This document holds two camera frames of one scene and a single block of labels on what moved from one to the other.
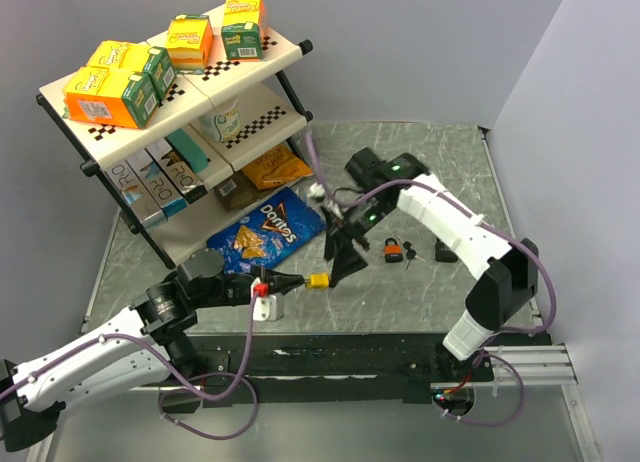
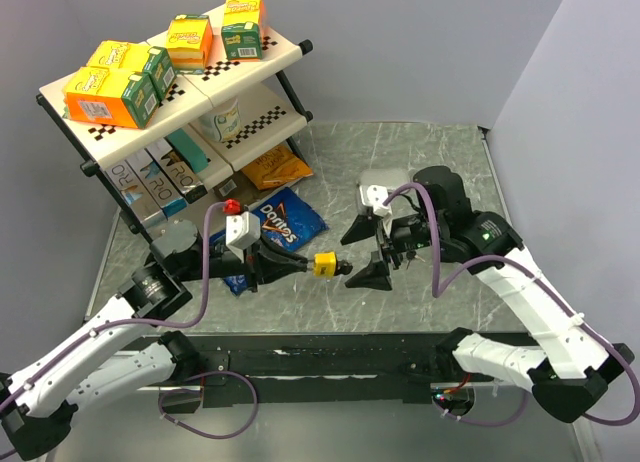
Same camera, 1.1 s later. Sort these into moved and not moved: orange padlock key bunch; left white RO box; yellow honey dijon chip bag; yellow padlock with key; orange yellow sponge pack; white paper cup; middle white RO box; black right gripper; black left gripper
Moved: black left gripper; black right gripper; yellow padlock with key
Not moved: left white RO box; white paper cup; orange yellow sponge pack; yellow honey dijon chip bag; middle white RO box; orange padlock key bunch
